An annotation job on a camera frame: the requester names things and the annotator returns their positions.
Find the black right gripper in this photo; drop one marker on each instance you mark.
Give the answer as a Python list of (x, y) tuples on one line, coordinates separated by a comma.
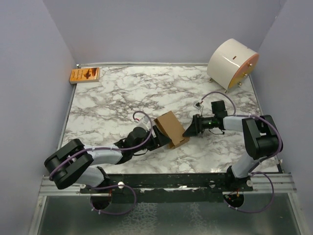
[(196, 127)]

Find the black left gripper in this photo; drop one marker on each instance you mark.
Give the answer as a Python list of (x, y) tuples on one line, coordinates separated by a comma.
[(160, 139)]

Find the brown cardboard box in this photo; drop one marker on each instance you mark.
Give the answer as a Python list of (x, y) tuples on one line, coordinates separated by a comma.
[(171, 127)]

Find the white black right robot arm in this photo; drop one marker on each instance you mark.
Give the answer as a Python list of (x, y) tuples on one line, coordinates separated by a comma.
[(261, 138)]

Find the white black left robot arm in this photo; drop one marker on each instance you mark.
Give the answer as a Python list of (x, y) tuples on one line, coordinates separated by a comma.
[(72, 163)]

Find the large white cylindrical roll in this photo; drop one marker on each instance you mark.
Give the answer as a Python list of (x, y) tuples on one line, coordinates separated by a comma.
[(231, 62)]

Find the orange paperback book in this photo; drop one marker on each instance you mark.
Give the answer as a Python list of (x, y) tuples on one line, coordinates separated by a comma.
[(84, 75)]

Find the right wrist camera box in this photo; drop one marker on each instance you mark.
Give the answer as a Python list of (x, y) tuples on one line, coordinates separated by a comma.
[(199, 107)]

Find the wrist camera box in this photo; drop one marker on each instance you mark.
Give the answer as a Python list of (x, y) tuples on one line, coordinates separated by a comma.
[(144, 123), (199, 107)]

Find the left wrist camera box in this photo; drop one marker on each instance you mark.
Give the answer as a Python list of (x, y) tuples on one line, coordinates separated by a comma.
[(144, 123)]

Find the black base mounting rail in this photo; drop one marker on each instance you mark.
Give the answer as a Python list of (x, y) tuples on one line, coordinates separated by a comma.
[(176, 188)]

